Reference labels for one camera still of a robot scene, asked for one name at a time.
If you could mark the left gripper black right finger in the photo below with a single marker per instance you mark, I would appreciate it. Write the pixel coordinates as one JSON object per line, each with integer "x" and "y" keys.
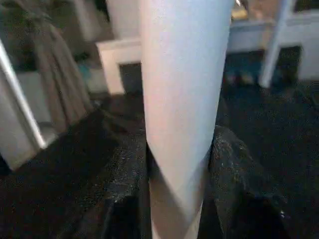
{"x": 236, "y": 189}

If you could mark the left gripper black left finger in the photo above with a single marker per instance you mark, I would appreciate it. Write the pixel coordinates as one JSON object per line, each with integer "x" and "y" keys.
{"x": 124, "y": 194}

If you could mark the white door frame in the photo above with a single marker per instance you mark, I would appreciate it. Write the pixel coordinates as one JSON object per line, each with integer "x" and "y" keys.
{"x": 15, "y": 119}

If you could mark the white glass-door cabinet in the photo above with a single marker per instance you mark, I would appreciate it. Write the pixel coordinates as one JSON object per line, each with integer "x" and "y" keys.
{"x": 119, "y": 52}

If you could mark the white plastic table leg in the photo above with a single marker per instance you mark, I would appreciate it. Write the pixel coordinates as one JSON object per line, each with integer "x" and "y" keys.
{"x": 184, "y": 74}
{"x": 274, "y": 49}

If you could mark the grey curtain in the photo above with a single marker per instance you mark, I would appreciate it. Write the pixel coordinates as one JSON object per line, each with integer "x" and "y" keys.
{"x": 62, "y": 74}

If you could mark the black plastic mat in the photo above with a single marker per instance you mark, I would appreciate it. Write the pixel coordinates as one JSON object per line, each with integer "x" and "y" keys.
{"x": 274, "y": 119}

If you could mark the teal floor object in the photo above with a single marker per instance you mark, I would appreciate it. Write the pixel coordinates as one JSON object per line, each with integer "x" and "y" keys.
{"x": 86, "y": 71}

